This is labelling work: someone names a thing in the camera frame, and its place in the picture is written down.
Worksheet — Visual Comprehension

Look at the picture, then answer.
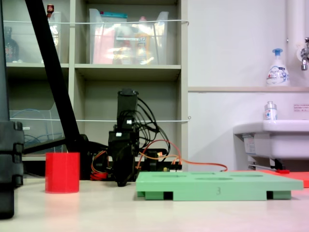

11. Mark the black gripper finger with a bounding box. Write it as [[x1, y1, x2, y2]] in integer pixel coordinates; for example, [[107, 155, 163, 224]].
[[113, 147, 126, 187], [124, 145, 136, 182]]

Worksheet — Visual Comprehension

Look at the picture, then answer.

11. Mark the red octagonal pillar block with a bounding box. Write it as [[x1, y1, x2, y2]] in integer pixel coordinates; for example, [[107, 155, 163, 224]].
[[45, 152, 81, 194]]

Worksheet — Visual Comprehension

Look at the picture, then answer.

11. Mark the green shape-hole board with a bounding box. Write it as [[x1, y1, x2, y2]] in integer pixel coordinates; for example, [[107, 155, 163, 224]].
[[135, 171, 304, 202]]

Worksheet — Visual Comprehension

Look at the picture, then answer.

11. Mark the red base clamp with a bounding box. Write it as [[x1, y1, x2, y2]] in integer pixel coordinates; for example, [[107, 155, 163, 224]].
[[90, 171, 108, 181]]

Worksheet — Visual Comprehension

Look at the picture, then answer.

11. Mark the black table clamp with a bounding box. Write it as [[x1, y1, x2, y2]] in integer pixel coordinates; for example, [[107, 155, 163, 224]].
[[144, 148, 167, 173]]

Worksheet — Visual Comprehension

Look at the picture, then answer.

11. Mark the small circuit board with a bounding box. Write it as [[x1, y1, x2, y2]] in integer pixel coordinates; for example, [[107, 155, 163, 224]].
[[163, 160, 183, 173]]

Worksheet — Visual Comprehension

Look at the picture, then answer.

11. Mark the beige shelf unit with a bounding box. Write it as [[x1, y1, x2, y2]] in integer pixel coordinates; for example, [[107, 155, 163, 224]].
[[2, 0, 189, 179]]

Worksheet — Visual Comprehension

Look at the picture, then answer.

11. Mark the black tripod brace bar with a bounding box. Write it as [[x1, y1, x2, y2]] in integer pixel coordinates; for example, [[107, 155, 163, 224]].
[[23, 138, 70, 155]]

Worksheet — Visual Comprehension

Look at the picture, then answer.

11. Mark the yellow-label bottle pink cap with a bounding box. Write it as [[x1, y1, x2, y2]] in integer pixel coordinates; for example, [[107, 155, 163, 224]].
[[134, 16, 152, 65]]

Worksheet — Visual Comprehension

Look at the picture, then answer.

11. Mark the large clear plastic bin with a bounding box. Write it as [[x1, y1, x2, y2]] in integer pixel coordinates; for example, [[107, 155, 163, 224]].
[[88, 8, 169, 65]]

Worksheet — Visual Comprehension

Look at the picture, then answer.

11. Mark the notched black stack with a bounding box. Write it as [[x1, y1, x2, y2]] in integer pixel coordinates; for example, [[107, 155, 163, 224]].
[[0, 120, 25, 219]]

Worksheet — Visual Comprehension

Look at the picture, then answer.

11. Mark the sink sticker label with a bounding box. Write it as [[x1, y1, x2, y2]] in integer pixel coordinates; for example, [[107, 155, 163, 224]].
[[243, 136, 256, 155]]

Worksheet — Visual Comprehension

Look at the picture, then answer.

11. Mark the blue-edged zip bag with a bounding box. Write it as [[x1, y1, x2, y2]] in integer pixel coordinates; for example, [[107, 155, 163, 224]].
[[100, 11, 128, 64]]

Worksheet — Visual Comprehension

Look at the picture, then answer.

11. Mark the narrow clear plastic bin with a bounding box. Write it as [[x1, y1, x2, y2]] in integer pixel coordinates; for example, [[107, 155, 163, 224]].
[[47, 11, 62, 64]]

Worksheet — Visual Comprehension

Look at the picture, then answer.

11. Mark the black tripod leg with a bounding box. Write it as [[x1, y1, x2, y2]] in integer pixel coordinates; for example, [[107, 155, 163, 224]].
[[25, 0, 95, 181]]

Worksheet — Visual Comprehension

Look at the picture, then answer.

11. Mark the dark round bottle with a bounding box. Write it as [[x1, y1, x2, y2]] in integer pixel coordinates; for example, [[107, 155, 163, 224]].
[[3, 26, 20, 63]]

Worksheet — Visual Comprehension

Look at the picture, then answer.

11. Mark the small clear sanitizer bottle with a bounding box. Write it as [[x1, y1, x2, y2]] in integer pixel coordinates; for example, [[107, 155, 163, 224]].
[[263, 101, 278, 121]]

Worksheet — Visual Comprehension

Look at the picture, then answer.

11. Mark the white sink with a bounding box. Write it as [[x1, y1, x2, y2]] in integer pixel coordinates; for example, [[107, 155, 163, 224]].
[[233, 119, 309, 160]]

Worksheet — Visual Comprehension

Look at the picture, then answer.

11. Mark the white blue soap pump bottle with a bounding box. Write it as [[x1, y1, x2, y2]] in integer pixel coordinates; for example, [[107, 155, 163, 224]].
[[266, 48, 290, 87]]

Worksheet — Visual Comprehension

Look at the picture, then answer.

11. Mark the red flat mat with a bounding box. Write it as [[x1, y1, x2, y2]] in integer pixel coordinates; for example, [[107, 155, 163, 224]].
[[231, 170, 309, 189]]

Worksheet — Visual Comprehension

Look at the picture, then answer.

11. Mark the chrome faucet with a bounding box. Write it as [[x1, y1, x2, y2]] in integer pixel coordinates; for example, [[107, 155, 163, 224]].
[[300, 37, 309, 71]]

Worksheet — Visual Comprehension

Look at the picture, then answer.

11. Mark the black wrist cable bundle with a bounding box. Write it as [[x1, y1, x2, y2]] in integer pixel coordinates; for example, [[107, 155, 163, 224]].
[[134, 98, 171, 155]]

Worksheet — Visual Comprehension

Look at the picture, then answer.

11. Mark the orange cable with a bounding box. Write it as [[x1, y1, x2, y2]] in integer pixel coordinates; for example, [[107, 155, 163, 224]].
[[136, 139, 228, 173]]

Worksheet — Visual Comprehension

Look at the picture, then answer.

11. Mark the clear bin with blue cables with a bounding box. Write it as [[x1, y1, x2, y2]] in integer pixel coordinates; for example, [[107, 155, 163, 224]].
[[9, 102, 67, 157]]

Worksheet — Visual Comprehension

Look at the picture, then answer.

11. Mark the red-print wall label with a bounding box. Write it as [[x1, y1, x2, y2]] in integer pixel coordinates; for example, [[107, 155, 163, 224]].
[[293, 103, 309, 113]]

